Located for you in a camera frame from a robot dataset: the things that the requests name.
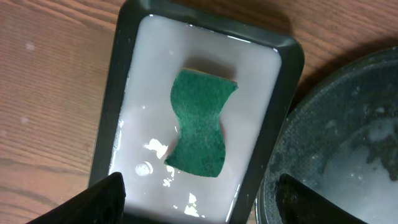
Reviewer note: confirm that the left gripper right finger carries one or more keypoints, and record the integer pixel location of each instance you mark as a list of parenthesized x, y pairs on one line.
[(298, 204)]

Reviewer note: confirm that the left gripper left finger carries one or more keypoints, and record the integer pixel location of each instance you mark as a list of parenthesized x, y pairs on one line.
[(102, 203)]

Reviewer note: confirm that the green yellow sponge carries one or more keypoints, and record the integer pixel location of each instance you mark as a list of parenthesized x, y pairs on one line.
[(197, 99)]

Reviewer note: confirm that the round black tray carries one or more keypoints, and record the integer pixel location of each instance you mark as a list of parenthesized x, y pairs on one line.
[(341, 142)]

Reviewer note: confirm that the rectangular black tray pink mat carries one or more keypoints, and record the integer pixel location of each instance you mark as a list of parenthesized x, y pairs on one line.
[(138, 128)]

